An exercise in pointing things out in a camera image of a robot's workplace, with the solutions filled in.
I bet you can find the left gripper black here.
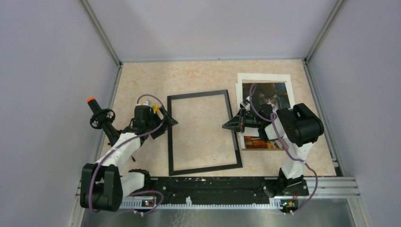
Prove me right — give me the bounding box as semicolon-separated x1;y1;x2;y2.
145;106;177;139

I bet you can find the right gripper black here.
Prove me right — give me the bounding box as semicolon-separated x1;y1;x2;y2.
222;108;263;133

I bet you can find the black picture frame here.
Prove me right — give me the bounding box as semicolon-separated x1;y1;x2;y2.
167;89;243;176

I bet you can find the cat photo print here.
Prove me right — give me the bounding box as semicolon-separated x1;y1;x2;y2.
240;82;290;150

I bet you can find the white photo mat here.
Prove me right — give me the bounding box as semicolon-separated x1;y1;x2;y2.
235;73;295;143

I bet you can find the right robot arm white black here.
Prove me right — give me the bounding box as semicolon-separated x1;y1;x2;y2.
222;103;324;195

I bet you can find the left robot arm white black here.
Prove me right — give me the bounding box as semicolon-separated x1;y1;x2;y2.
80;99;178;212

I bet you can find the yellow small tray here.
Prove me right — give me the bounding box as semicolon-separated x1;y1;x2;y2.
152;105;159;113

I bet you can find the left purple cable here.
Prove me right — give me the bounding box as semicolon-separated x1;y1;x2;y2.
87;94;166;217

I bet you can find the purple cable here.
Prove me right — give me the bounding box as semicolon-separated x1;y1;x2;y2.
249;83;319;215
87;94;166;217

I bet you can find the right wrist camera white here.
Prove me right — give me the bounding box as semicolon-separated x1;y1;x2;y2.
239;96;251;112

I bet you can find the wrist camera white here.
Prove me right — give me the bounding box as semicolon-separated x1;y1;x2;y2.
239;96;251;112
136;100;155;108

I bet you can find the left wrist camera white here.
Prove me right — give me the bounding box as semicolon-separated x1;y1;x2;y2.
136;100;155;108

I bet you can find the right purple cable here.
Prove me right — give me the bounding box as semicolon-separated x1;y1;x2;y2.
249;83;319;215

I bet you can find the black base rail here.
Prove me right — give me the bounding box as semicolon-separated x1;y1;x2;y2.
120;177;312;210

